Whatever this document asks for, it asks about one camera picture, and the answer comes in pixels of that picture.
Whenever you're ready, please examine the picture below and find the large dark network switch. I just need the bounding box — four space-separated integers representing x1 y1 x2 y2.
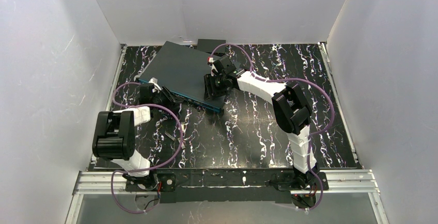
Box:
138 41 225 113

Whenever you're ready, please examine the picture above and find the small grey plug module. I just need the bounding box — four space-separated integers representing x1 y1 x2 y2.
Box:
165 132 176 141

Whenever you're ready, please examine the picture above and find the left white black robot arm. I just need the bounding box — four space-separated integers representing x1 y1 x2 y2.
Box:
92 82 183 178

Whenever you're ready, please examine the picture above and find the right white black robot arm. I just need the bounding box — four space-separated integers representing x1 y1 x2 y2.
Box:
204 69 316 173

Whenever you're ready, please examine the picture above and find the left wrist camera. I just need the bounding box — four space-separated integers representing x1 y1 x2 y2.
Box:
148 77 162 92

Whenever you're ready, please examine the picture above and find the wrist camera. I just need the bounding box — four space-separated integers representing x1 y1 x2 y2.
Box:
208 55 241 76
148 77 162 92

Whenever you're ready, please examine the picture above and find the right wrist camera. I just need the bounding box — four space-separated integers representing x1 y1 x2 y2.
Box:
208 55 241 76

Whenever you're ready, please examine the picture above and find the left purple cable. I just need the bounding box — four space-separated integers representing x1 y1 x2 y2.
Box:
111 82 185 214

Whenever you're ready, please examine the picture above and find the purple cable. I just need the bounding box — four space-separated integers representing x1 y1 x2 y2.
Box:
209 43 336 211
111 82 185 214

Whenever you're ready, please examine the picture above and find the small black switch box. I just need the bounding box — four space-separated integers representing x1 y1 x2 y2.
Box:
197 39 226 54

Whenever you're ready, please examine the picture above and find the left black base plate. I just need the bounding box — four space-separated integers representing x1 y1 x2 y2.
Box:
122 169 177 192

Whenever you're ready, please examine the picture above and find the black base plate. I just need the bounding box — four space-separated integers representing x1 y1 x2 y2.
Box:
265 165 329 191
122 169 177 192

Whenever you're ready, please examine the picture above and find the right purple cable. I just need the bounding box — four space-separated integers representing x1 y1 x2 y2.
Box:
209 43 336 211

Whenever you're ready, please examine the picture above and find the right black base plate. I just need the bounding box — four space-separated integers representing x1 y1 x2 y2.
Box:
265 165 329 191

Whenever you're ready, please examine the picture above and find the aluminium front rail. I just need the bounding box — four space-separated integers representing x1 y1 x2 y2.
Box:
73 169 380 194

